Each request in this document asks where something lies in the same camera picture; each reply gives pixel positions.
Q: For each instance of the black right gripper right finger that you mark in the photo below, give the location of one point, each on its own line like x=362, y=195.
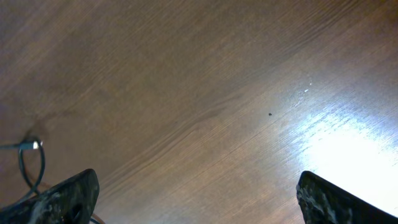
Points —
x=321, y=201

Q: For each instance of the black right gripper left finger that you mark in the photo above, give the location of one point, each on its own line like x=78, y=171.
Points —
x=71, y=201

